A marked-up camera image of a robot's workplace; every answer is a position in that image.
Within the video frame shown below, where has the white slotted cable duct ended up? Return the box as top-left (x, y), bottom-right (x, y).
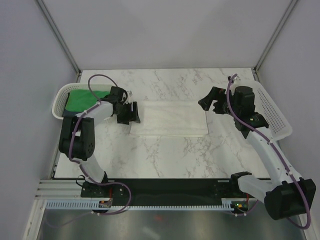
top-left (44, 198), bottom-right (246, 211)

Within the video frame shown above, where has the left aluminium frame post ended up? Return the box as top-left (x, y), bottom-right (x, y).
top-left (34, 0), bottom-right (82, 76)

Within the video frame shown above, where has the white perforated basket left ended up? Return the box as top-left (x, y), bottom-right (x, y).
top-left (51, 83), bottom-right (112, 120)

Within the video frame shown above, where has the aluminium frame post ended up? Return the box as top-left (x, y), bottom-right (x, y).
top-left (34, 0), bottom-right (82, 76)
top-left (252, 0), bottom-right (300, 75)

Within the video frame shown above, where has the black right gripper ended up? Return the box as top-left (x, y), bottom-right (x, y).
top-left (198, 86), bottom-right (241, 118)

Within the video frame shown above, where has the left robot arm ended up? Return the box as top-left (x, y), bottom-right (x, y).
top-left (58, 86), bottom-right (141, 197)

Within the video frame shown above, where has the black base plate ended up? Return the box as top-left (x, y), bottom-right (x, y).
top-left (80, 178), bottom-right (247, 205)

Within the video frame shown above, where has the green towel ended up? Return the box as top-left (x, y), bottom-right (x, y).
top-left (64, 89), bottom-right (110, 114)

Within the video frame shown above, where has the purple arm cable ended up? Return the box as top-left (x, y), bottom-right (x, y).
top-left (226, 73), bottom-right (312, 230)
top-left (68, 74), bottom-right (133, 216)

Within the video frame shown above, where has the white perforated basket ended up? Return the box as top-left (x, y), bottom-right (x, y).
top-left (51, 83), bottom-right (112, 120)
top-left (245, 81), bottom-right (293, 141)

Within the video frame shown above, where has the right aluminium frame post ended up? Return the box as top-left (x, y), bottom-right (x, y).
top-left (252, 0), bottom-right (300, 75)

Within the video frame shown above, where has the dark blue towel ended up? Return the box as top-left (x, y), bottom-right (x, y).
top-left (62, 109), bottom-right (77, 118)

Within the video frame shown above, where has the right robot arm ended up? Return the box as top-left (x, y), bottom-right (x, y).
top-left (198, 83), bottom-right (316, 226)

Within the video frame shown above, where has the aluminium front rail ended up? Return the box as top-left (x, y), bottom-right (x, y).
top-left (34, 178), bottom-right (308, 201)

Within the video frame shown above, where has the white perforated basket right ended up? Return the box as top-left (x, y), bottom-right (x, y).
top-left (245, 81), bottom-right (293, 141)

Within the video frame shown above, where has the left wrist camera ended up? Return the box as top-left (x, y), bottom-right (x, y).
top-left (127, 90), bottom-right (133, 98)

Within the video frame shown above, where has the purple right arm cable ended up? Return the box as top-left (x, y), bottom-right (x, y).
top-left (226, 73), bottom-right (312, 230)

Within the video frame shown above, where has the white fluffy towel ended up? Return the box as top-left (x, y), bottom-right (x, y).
top-left (130, 100), bottom-right (209, 138)

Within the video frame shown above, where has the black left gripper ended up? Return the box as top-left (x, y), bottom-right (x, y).
top-left (115, 102), bottom-right (140, 126)

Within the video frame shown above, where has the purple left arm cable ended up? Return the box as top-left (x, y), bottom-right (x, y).
top-left (68, 74), bottom-right (133, 216)

